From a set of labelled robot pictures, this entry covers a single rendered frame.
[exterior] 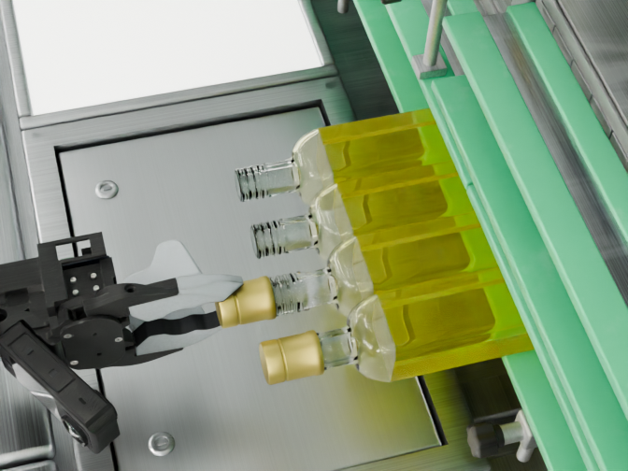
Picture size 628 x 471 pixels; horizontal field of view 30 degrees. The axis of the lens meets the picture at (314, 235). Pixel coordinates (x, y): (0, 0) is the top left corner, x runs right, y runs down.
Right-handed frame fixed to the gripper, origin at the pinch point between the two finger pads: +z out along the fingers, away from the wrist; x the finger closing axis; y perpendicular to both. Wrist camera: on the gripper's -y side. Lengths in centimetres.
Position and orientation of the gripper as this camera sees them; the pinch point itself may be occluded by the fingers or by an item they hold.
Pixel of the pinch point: (229, 306)
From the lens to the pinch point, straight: 93.9
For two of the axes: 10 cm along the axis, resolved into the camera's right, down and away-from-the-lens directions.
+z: 9.6, -1.9, 1.9
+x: -0.4, 5.9, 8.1
